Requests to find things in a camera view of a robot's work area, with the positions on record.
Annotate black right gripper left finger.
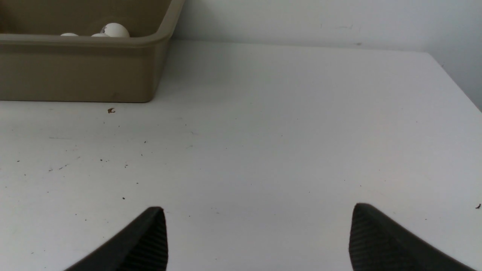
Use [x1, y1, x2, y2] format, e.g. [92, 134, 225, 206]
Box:
[67, 207, 168, 271]

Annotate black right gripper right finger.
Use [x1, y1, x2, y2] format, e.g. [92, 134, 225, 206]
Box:
[348, 203, 471, 271]

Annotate tan plastic bin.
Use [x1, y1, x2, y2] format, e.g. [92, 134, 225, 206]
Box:
[0, 0, 185, 103]

